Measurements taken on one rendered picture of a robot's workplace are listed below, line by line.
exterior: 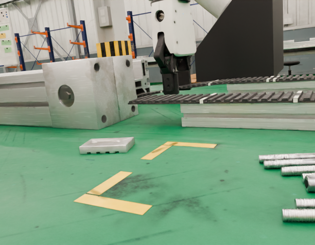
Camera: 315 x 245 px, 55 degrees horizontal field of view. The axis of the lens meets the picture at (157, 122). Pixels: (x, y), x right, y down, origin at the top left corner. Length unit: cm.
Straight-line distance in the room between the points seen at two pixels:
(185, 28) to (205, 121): 27
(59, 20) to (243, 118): 1129
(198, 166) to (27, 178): 14
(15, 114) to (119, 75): 19
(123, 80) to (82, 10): 1033
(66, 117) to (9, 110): 13
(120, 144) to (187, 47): 33
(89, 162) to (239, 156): 14
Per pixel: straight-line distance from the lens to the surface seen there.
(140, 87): 66
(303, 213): 17
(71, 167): 28
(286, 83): 53
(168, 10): 56
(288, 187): 21
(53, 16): 1176
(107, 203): 20
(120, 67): 46
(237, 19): 90
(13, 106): 56
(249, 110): 35
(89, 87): 41
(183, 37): 58
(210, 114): 37
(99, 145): 31
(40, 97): 49
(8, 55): 621
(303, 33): 803
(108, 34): 407
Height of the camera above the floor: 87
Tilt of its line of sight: 12 degrees down
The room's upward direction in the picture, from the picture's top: 6 degrees counter-clockwise
